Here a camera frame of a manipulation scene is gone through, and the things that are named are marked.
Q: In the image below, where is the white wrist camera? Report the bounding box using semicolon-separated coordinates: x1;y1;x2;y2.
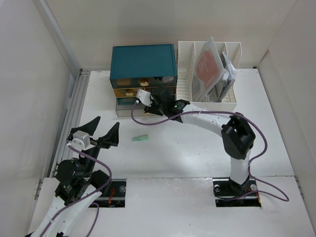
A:
136;89;153;107
68;130;95;151

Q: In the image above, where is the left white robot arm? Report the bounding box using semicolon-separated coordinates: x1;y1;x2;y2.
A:
29;116;120;237

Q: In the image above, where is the white file organizer rack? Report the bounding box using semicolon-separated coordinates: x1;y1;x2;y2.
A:
176;41;242;112

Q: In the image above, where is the pale green highlighter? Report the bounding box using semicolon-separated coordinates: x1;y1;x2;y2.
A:
131;134;149;142

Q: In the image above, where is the red booklet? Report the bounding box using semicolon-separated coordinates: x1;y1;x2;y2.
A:
192;38;226;102

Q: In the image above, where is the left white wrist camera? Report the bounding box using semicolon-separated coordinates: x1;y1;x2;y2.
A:
68;130;95;151

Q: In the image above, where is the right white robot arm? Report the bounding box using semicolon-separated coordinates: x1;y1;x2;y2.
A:
137;88;255;196

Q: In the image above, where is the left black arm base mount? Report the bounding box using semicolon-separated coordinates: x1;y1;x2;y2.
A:
94;179;126;208

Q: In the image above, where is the teal desktop drawer cabinet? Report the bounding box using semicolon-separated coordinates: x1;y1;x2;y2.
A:
110;44;178;117

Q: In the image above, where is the grey setup guide manual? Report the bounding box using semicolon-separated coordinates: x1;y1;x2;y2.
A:
206;52;237;102

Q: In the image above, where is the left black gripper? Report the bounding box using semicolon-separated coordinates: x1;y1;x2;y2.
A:
73;116;119;177

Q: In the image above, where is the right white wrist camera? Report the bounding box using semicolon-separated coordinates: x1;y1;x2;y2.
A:
136;89;153;107

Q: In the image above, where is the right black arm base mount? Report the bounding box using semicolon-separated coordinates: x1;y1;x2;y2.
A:
212;178;261;207

